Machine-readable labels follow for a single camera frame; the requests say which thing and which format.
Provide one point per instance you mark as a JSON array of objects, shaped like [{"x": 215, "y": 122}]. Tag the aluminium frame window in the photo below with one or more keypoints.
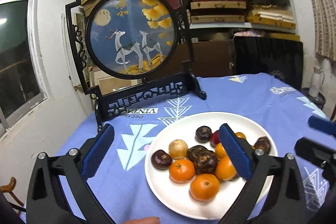
[{"x": 23, "y": 77}]

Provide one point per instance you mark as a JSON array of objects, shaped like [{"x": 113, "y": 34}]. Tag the black panel board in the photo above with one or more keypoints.
[{"x": 280, "y": 58}]

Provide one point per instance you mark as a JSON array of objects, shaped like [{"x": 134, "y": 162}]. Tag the white thermos jug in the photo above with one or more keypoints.
[{"x": 316, "y": 82}]

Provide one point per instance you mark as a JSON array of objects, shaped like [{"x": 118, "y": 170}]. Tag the large orange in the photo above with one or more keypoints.
[{"x": 204, "y": 187}]

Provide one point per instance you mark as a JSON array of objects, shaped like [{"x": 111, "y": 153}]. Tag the wooden chair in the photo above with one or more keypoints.
[{"x": 9, "y": 188}]

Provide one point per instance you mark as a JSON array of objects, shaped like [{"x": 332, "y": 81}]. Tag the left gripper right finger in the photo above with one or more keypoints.
[{"x": 285, "y": 202}]

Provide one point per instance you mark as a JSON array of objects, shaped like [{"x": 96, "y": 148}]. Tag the large dark red plum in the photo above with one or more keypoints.
[{"x": 214, "y": 139}]

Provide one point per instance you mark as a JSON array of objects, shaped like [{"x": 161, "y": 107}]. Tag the dark brown water chestnut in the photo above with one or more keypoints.
[{"x": 203, "y": 134}]

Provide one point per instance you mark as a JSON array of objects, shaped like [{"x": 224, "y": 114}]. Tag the tan round longan fruit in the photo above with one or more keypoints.
[{"x": 178, "y": 149}]

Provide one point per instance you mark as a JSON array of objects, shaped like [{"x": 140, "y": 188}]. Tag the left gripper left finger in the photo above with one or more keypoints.
[{"x": 46, "y": 201}]

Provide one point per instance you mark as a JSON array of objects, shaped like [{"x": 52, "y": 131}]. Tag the dark brown chestnut fruit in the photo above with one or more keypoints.
[{"x": 161, "y": 160}]

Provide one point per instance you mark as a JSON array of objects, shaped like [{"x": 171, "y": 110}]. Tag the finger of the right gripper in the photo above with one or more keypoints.
[
  {"x": 319, "y": 155},
  {"x": 322, "y": 125}
]

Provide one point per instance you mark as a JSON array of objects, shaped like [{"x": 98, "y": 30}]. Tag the orange mandarin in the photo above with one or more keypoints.
[{"x": 182, "y": 171}]

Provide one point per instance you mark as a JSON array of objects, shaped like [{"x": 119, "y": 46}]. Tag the white round plate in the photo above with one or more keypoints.
[{"x": 176, "y": 196}]

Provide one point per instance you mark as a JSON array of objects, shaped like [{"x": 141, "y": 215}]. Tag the round deer art screen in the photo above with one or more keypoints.
[{"x": 147, "y": 41}]

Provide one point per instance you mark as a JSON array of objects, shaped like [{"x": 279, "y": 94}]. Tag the blue printed tablecloth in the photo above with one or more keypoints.
[{"x": 120, "y": 184}]

